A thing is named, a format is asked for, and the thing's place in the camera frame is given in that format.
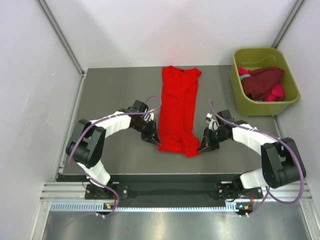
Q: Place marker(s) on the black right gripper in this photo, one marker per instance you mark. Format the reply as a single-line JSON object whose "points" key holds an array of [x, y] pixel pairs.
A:
{"points": [[207, 145]]}

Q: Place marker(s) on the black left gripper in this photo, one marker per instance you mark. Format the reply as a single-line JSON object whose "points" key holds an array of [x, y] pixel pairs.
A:
{"points": [[151, 135]]}

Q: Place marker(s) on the red t shirt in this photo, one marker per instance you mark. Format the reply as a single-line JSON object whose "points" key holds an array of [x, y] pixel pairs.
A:
{"points": [[177, 112]]}

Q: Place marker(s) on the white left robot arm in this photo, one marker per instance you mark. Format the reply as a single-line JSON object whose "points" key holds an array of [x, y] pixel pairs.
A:
{"points": [[86, 143]]}

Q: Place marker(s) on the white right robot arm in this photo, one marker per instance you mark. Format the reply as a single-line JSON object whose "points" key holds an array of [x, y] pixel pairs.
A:
{"points": [[281, 162]]}

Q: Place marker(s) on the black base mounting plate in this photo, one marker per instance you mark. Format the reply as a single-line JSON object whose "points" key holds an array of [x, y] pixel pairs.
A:
{"points": [[179, 190]]}

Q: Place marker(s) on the maroon shirt in bin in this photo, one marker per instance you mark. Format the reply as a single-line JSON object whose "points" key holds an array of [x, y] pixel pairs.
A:
{"points": [[261, 82]]}

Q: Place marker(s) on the pink shirt in bin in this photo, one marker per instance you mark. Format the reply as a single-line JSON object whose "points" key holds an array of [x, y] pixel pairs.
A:
{"points": [[277, 93]]}

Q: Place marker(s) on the olive green plastic bin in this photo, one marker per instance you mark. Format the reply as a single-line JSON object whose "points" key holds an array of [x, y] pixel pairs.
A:
{"points": [[259, 57]]}

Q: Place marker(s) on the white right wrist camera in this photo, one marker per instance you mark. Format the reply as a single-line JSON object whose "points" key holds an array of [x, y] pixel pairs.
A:
{"points": [[212, 123]]}

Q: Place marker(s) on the aluminium front rail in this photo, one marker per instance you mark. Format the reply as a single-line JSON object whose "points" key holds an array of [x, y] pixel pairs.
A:
{"points": [[75, 197]]}

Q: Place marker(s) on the aluminium frame post left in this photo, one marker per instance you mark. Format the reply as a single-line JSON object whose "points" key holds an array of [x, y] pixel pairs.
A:
{"points": [[60, 35]]}

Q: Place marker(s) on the aluminium frame post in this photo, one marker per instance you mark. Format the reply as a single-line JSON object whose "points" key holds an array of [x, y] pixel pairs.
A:
{"points": [[293, 13], [60, 35]]}

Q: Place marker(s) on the aluminium frame post right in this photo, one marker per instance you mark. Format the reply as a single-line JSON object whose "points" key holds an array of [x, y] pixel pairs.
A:
{"points": [[293, 13]]}

